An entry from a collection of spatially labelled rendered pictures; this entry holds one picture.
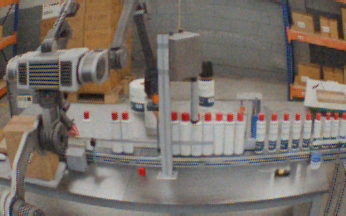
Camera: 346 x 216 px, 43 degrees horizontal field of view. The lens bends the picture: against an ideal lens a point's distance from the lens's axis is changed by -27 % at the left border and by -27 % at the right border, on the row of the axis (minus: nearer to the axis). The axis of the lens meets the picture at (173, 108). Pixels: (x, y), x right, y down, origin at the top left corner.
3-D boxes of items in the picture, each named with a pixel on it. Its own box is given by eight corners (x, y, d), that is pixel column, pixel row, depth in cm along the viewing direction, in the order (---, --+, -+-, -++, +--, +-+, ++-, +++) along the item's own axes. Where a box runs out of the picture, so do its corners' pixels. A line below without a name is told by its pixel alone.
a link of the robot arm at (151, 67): (124, 7, 251) (144, 3, 248) (128, 3, 256) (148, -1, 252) (143, 80, 272) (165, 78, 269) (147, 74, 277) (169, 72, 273)
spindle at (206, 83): (214, 106, 335) (213, 58, 326) (214, 112, 327) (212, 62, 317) (199, 106, 336) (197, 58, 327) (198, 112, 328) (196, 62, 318)
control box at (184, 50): (202, 73, 258) (200, 33, 252) (176, 81, 246) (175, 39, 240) (184, 69, 264) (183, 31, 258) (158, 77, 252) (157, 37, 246)
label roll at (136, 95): (168, 111, 333) (167, 86, 328) (132, 115, 329) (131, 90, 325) (161, 100, 351) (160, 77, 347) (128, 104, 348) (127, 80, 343)
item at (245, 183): (308, 109, 349) (308, 107, 348) (328, 192, 226) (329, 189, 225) (28, 106, 373) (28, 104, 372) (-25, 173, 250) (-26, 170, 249)
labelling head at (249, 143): (259, 139, 286) (261, 92, 278) (260, 149, 274) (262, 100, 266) (235, 140, 288) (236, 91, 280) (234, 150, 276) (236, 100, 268)
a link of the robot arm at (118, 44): (121, -7, 247) (140, -11, 244) (130, 7, 258) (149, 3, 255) (97, 65, 226) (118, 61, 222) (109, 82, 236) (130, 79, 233)
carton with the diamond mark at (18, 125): (59, 162, 269) (52, 115, 260) (53, 180, 246) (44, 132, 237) (20, 158, 270) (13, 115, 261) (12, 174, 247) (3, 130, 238)
